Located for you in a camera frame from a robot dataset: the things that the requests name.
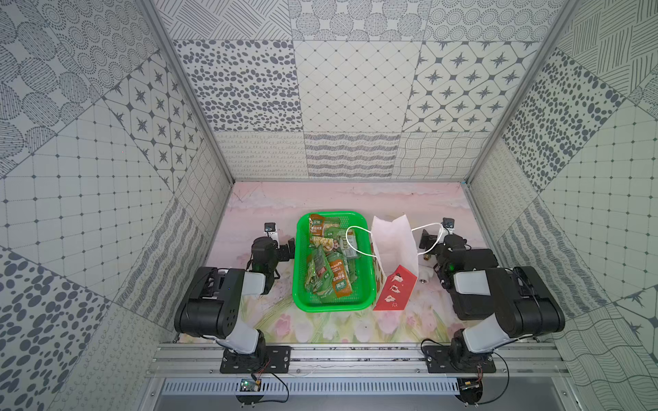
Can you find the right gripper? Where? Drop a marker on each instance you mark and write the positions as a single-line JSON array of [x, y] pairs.
[[431, 241]]

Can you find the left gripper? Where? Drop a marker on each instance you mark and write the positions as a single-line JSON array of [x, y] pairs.
[[283, 249]]

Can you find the white red paper bag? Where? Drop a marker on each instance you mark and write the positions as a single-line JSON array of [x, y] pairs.
[[397, 256]]

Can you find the orange sauce packet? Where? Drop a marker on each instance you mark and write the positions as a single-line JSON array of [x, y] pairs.
[[341, 279]]

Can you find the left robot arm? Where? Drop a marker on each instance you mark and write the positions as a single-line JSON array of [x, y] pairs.
[[210, 306]]

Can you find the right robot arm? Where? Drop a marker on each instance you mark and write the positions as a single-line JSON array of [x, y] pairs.
[[509, 304]]

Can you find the white pipe fitting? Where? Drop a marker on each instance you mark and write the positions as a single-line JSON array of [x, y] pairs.
[[424, 277]]

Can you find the green seaweed packet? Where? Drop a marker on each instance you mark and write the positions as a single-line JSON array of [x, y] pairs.
[[344, 241]]

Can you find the green plastic basket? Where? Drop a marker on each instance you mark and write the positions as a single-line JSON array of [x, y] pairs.
[[312, 289]]

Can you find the left circuit board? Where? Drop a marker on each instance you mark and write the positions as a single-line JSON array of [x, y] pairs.
[[249, 385]]

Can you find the circuit board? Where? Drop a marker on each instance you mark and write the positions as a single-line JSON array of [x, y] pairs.
[[249, 385], [470, 390]]

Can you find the right circuit board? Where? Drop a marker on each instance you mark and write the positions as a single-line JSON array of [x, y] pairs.
[[470, 390]]

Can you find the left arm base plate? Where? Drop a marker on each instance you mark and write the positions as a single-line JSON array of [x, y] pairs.
[[270, 359]]

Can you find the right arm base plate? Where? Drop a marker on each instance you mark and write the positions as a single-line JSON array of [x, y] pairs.
[[440, 359]]

